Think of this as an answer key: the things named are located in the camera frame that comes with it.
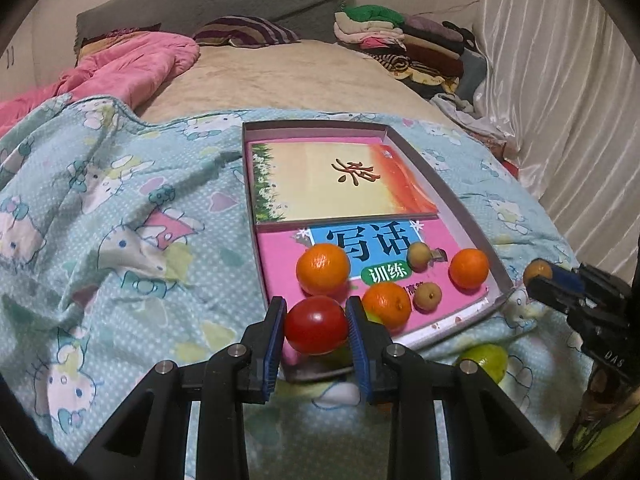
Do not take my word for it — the grey cardboard box tray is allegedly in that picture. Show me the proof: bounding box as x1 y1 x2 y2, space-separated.
241 120 516 383

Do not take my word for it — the pink quilt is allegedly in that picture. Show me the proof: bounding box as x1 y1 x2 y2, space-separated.
0 30 201 137

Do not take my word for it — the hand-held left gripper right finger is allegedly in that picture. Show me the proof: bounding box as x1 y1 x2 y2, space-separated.
346 296 571 480

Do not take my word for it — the large orange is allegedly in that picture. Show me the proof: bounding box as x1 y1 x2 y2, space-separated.
295 243 351 296
361 282 412 332

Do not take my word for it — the person's right forearm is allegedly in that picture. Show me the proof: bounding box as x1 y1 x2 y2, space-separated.
570 370 640 476

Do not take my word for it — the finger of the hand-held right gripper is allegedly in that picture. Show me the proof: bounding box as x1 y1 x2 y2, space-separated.
527 277 603 333
550 262 634 302

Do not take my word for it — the small brown longan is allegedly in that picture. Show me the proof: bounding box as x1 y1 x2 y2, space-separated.
523 258 553 286
413 282 443 312
406 241 432 270

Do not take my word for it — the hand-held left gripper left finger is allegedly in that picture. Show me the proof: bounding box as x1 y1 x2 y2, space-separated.
75 296 289 480

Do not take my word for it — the red tomato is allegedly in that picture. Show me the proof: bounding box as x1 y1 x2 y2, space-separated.
284 296 351 356

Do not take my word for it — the striped pillow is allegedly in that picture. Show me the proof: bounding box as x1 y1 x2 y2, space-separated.
192 16 301 49

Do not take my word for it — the pink and blue book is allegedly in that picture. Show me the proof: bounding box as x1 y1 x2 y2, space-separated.
254 217 492 367

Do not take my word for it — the small orange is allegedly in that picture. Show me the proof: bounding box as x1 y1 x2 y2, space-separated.
448 248 490 290

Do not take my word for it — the pile of folded clothes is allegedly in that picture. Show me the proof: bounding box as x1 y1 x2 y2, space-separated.
332 4 489 99

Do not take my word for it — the beige bed sheet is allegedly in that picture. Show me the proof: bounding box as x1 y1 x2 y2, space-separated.
139 39 453 127

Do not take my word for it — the beige and orange book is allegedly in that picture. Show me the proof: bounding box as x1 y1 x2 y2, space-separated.
250 141 440 226

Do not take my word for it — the green apple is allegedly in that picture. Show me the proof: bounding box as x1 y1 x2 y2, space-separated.
455 344 509 386
320 310 385 369

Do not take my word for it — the cartoon cat printed blanket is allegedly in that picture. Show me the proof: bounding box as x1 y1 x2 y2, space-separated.
0 92 596 467

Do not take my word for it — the white curtain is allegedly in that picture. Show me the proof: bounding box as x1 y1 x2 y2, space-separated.
471 0 640 282

